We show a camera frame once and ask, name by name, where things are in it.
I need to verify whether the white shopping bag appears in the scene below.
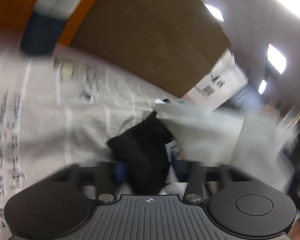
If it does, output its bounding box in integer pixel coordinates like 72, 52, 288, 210
182, 49, 248, 111

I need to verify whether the white garment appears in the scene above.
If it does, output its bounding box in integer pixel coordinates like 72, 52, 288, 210
155, 104, 294, 192

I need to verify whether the large brown cardboard box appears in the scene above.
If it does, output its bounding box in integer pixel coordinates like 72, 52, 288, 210
71, 0, 230, 98

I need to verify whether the black garment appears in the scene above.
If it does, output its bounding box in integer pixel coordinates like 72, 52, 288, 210
107, 111, 174, 195

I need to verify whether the orange cardboard box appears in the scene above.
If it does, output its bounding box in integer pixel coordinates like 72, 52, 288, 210
0, 0, 97, 46

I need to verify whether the printed grey bed sheet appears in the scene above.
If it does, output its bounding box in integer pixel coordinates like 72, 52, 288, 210
0, 45, 178, 239

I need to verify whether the dark blue vacuum bottle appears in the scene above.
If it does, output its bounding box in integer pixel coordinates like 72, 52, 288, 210
20, 0, 81, 56

